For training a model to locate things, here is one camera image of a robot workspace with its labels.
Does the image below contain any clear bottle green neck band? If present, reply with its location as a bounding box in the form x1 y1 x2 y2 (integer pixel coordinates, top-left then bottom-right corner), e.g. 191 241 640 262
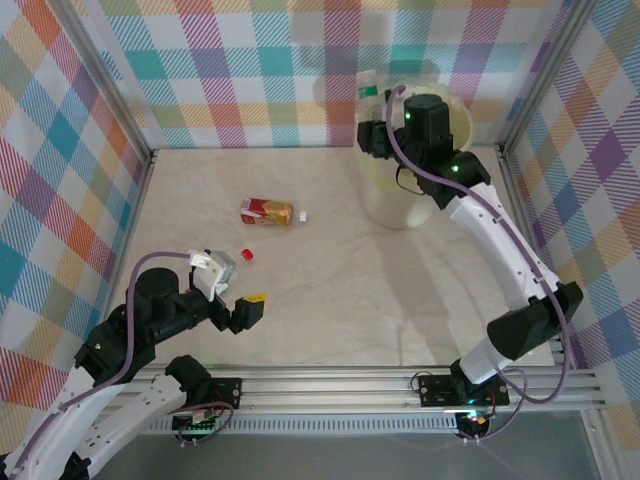
355 69 382 124

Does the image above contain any translucent yellow round bin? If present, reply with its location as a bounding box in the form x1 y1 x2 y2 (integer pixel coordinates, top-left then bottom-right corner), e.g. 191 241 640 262
355 82 474 230

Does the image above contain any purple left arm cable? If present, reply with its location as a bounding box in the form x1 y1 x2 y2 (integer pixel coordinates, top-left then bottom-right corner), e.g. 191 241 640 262
7 251 235 474

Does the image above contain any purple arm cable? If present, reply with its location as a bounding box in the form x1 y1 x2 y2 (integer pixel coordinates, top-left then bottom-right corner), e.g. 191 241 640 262
384 85 572 444
7 251 235 474

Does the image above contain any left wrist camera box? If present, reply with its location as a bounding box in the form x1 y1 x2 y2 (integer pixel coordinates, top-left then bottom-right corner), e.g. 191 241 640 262
187 248 237 302

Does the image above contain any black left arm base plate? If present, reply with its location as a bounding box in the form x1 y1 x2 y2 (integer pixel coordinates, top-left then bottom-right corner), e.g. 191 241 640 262
151 377 244 412

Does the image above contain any aluminium table edge rail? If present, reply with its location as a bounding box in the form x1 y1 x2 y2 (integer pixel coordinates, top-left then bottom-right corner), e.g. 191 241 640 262
497 147 576 371
85 149 160 376

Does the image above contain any aluminium mounting rail beam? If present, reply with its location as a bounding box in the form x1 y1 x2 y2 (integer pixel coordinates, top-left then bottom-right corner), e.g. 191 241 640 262
53 363 607 417

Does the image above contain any aluminium frame post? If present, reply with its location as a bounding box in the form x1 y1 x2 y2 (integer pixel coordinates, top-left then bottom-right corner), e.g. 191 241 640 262
499 0 599 154
49 0 154 159

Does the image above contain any grey slotted cable duct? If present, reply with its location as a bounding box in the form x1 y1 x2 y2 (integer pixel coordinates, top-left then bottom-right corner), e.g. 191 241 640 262
79 417 461 437

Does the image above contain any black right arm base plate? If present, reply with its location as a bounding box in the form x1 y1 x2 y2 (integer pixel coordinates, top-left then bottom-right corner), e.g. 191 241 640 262
415 372 511 407

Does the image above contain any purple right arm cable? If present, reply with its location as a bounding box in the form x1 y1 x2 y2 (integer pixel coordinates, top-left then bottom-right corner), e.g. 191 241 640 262
384 85 572 444

